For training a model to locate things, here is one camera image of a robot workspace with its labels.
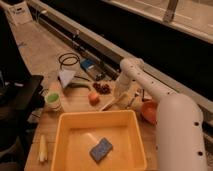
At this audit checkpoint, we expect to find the wooden board table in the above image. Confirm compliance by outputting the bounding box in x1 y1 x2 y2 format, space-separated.
24 82 157 171

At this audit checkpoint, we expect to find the white sign box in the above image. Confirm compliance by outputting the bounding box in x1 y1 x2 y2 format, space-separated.
7 1 33 26

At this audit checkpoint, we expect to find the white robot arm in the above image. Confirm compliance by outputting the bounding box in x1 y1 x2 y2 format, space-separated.
114 58 207 171

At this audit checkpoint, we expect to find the green cucumber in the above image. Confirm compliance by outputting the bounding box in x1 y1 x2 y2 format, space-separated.
68 83 91 91

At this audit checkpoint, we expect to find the orange fruit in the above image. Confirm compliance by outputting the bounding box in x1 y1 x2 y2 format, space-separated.
88 92 100 106

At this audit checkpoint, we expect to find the black chair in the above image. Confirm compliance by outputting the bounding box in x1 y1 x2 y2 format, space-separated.
0 7 44 171

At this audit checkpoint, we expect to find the black coiled cable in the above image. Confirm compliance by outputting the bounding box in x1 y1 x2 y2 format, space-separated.
58 52 81 70

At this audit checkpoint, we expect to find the white paper cone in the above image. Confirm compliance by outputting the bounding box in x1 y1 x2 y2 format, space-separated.
59 69 75 88

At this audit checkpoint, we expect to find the blue sponge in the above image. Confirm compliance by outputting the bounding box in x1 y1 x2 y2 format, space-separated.
89 138 113 163

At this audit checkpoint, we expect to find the orange bowl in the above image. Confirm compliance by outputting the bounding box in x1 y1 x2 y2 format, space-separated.
141 101 158 125

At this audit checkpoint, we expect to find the bunch of dark grapes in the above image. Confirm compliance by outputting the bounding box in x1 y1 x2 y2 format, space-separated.
93 83 111 94

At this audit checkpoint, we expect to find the yellow plastic tub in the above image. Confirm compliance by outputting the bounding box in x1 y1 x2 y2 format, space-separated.
51 110 147 171

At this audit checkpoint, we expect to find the cup with green lid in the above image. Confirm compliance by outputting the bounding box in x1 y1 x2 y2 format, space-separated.
45 92 62 111

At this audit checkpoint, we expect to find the blue electronic device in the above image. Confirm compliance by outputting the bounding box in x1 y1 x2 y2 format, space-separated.
80 59 105 81

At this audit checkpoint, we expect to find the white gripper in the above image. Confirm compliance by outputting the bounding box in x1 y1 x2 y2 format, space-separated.
114 89 129 107

